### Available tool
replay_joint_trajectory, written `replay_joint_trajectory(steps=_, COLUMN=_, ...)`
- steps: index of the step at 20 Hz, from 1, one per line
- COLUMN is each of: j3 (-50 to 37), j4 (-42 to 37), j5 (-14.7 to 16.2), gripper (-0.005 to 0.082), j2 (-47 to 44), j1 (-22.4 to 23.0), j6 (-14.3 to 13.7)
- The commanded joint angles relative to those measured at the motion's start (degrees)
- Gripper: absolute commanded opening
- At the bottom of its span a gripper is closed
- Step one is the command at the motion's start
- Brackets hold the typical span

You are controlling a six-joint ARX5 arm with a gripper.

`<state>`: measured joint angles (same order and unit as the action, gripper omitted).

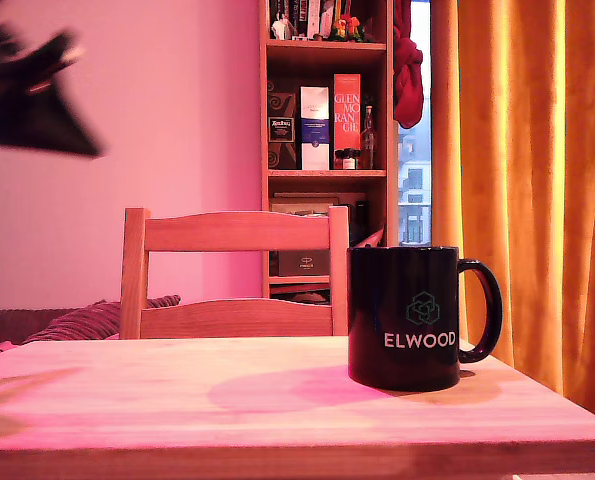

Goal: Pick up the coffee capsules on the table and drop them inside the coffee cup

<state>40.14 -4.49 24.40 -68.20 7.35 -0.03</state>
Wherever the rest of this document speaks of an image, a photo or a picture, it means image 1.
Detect white book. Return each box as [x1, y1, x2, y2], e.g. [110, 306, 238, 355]
[306, 0, 323, 39]

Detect striped corduroy cushion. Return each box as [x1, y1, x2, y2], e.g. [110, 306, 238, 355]
[24, 294, 182, 346]

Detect white figurine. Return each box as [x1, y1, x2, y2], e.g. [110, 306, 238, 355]
[271, 12, 296, 40]

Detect dark spiral print box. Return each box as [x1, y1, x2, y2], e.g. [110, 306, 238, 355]
[267, 79, 298, 170]

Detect red knotted curtain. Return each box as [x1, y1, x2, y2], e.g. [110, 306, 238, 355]
[392, 0, 425, 130]

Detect wooden bookshelf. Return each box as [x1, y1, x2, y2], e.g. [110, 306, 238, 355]
[258, 0, 400, 305]

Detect dark sofa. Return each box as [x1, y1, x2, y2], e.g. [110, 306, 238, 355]
[0, 308, 78, 349]

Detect black mug with Elwood print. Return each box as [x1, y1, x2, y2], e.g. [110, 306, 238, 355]
[347, 245, 504, 393]

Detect black Parker box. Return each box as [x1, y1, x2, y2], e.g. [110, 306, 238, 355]
[277, 249, 331, 278]

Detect white and blue box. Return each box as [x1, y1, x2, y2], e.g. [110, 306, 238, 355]
[300, 86, 331, 171]

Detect black upright box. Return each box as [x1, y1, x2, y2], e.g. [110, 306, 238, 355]
[354, 199, 371, 247]

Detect orange curtain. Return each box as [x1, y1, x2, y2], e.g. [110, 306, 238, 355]
[430, 0, 595, 426]

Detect red Glenmorangie box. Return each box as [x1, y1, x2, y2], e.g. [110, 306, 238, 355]
[333, 73, 362, 154]

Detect wooden chair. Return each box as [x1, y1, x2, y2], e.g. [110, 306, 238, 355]
[119, 206, 351, 341]

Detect clear glass bottle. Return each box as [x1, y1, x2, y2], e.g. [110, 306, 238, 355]
[360, 104, 378, 170]

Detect colourful figurine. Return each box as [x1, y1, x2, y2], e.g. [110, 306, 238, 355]
[328, 13, 367, 43]

